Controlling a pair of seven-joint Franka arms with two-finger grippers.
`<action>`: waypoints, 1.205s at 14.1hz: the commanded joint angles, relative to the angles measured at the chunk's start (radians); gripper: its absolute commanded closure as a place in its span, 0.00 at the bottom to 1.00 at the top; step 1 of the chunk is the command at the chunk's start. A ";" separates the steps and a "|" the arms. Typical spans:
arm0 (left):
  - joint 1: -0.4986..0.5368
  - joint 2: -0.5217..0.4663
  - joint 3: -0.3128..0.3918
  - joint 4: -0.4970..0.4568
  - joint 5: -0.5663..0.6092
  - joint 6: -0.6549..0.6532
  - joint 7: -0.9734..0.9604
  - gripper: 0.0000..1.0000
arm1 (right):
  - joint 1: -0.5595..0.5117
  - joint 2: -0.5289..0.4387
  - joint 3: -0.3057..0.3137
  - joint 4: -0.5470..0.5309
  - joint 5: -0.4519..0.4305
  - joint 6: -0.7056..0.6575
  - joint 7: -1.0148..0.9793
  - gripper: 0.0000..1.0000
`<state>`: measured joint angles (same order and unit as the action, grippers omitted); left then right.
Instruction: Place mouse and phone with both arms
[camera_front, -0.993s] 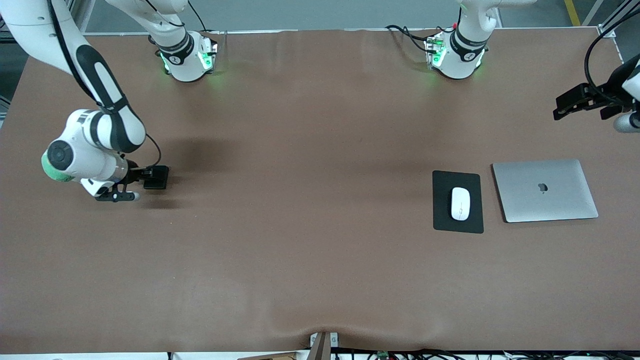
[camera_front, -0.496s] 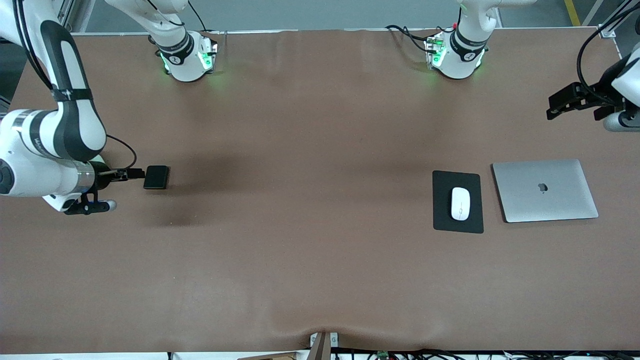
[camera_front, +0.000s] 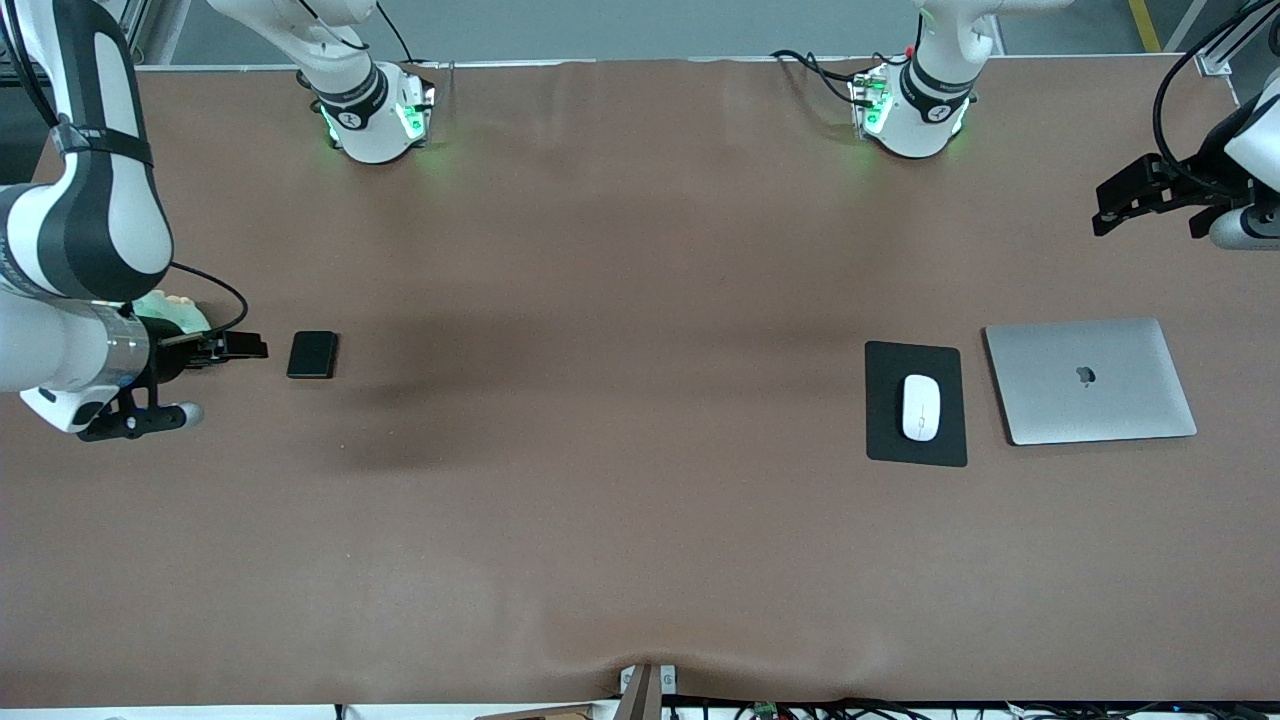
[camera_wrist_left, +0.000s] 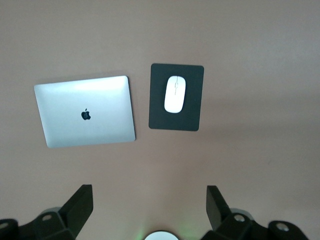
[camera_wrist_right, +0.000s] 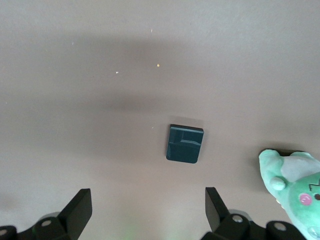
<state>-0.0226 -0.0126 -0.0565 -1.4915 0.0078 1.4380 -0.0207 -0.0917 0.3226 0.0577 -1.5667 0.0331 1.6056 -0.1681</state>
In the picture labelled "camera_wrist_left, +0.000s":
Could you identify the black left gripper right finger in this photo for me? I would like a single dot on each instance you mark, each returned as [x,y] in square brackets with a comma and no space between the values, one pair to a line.
[216,207]

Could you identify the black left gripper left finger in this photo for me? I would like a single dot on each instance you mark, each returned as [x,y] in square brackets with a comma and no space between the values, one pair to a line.
[80,207]

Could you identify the white computer mouse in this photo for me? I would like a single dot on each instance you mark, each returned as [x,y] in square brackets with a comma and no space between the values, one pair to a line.
[174,97]

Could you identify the black mouse pad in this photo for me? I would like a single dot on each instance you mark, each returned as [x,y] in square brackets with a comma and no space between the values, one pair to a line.
[192,117]

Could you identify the silver closed laptop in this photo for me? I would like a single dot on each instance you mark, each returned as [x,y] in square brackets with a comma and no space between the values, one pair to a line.
[75,100]

